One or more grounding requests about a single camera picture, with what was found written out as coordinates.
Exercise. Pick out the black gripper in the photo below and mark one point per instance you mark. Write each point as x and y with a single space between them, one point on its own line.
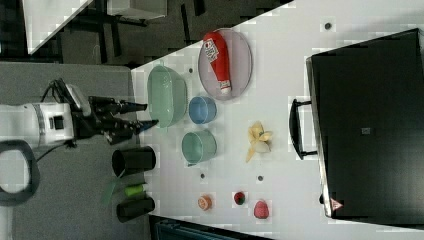
98 117

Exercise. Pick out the peeled yellow toy banana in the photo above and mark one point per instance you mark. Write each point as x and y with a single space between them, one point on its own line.
258 139

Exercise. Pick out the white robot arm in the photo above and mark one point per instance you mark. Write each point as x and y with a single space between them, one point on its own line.
29 127

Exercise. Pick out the green mug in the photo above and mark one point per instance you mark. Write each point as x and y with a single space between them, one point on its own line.
198 146

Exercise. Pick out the black cylinder cup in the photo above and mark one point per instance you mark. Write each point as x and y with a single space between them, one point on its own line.
132 161

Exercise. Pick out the green perforated colander basket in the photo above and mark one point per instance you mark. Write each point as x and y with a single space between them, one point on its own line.
167 96

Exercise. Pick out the green thread spool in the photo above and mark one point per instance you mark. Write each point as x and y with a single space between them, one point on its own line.
133 190

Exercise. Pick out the blue cup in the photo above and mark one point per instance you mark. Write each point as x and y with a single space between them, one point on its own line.
202 110

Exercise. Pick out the black cylinder container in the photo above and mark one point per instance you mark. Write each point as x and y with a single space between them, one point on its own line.
132 209

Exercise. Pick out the red ketchup bottle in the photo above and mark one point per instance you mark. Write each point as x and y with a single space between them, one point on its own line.
216 51

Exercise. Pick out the orange slice toy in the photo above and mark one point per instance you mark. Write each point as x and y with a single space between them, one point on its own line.
204 202

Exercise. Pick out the red green strawberry toy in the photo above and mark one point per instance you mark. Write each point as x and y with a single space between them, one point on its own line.
239 198

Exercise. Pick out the pink strawberry toy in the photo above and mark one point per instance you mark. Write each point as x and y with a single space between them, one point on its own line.
261 210

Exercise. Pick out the black toaster oven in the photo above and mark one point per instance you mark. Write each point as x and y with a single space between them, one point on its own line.
367 109

